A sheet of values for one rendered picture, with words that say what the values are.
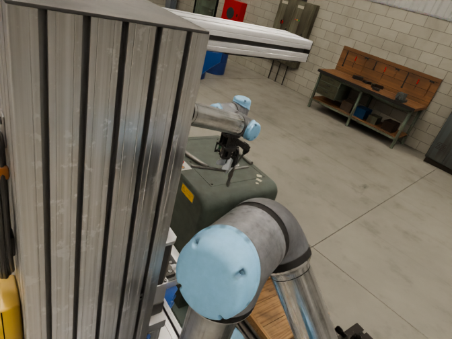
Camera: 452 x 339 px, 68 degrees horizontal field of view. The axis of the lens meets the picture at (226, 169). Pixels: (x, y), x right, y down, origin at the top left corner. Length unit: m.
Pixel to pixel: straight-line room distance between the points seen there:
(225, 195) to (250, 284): 1.13
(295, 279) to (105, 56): 0.45
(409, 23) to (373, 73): 1.12
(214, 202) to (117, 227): 0.95
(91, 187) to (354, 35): 8.25
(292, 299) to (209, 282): 0.21
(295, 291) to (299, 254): 0.07
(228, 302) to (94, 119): 0.30
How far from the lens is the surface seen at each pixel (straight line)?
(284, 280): 0.62
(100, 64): 0.46
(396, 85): 8.10
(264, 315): 1.62
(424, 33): 8.08
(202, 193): 1.52
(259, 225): 0.50
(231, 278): 0.45
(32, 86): 0.46
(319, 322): 0.67
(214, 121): 1.08
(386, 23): 8.35
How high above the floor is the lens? 2.10
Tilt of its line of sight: 29 degrees down
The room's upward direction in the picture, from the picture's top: 16 degrees clockwise
